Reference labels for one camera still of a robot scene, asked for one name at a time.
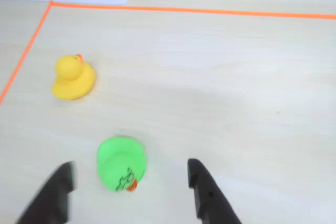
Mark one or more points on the yellow rubber duck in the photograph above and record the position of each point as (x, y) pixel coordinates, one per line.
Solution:
(73, 79)

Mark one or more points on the short orange tape strip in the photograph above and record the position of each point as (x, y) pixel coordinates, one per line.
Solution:
(26, 52)

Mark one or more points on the green rubber duck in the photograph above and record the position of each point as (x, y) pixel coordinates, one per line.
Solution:
(118, 161)

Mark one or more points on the long orange tape strip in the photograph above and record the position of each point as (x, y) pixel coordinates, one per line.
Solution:
(183, 10)

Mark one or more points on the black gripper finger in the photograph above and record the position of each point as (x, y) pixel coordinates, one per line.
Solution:
(52, 195)
(212, 205)

